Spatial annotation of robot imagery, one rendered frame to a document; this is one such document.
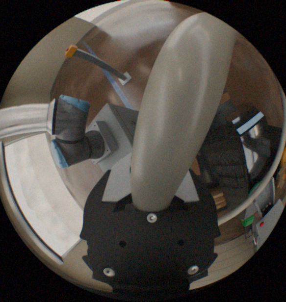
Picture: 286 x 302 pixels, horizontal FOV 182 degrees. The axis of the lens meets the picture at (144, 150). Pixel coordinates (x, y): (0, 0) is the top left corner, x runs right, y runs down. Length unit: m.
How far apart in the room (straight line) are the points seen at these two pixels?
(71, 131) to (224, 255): 5.79
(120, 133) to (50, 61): 6.21
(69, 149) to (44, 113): 0.18
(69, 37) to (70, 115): 5.87
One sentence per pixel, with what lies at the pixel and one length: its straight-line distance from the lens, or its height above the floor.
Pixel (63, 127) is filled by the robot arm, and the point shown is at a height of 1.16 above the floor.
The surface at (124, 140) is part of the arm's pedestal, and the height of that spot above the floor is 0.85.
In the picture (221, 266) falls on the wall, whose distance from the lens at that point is 5.54.
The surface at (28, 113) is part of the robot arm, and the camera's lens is 0.41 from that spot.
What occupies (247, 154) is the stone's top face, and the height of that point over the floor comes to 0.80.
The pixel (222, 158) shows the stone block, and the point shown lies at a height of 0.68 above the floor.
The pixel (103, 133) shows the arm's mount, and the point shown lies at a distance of 0.57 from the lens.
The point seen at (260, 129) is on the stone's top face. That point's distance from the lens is 0.76.
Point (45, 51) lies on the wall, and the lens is 6.27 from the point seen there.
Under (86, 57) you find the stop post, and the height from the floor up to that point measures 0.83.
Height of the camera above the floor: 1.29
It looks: 63 degrees down
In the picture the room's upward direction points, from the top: 128 degrees counter-clockwise
